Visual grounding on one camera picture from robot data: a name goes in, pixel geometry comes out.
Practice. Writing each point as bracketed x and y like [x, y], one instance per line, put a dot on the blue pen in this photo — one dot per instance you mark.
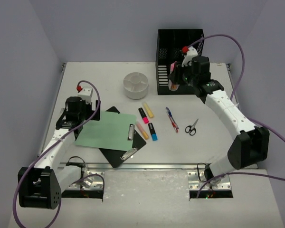
[168, 111]

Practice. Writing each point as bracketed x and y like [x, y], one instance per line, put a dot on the pale orange highlighter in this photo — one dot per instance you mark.
[141, 130]

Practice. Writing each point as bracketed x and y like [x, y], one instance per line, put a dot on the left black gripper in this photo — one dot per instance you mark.
[95, 110]

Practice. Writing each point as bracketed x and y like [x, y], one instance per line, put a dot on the black pink highlighter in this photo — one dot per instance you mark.
[143, 115]

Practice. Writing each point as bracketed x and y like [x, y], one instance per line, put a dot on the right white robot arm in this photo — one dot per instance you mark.
[250, 142]

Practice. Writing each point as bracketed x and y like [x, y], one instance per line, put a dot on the black handled scissors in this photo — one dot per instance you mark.
[191, 129]

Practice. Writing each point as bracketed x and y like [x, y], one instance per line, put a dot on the black clipboard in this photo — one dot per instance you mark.
[116, 157]

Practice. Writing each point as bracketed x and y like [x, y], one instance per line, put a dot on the red pen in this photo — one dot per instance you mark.
[173, 123]

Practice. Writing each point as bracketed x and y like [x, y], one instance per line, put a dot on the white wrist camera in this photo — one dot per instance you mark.
[85, 93]
[188, 53]

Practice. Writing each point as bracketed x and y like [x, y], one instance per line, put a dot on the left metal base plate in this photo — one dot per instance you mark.
[90, 180]

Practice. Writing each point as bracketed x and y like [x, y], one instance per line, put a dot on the black blue highlighter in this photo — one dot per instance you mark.
[152, 132]

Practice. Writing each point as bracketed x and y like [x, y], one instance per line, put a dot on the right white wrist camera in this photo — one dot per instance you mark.
[188, 53]

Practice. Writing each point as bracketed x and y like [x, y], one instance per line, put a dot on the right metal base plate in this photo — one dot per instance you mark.
[196, 181]

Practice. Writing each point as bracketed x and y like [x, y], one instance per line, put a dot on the black mesh file organizer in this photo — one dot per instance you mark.
[169, 45]

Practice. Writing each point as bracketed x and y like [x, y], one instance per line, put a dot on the green clipboard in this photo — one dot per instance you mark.
[110, 132]

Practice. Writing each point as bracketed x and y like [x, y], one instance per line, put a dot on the white round desk organizer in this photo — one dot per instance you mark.
[135, 85]

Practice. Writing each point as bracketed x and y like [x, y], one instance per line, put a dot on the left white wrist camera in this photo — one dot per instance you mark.
[85, 93]

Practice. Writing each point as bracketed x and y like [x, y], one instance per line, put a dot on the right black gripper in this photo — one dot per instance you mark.
[180, 71]

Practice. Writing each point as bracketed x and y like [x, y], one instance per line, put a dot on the yellow highlighter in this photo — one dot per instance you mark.
[148, 110]

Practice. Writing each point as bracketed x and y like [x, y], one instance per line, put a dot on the pink capped glue stick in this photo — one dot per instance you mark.
[172, 79]

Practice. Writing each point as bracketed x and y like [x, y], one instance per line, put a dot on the metal base plate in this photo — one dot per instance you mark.
[196, 181]
[90, 180]

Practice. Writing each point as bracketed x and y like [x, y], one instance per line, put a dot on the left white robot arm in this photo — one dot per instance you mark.
[41, 184]

